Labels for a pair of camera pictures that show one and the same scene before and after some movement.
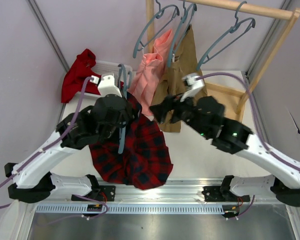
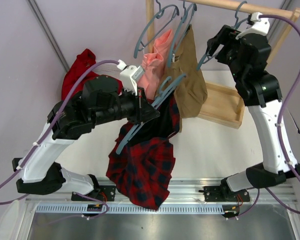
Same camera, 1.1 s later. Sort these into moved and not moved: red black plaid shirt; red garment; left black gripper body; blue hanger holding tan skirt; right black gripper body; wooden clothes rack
Moved: right black gripper body; left black gripper body; red black plaid shirt
Not moved: blue hanger holding tan skirt; red garment; wooden clothes rack
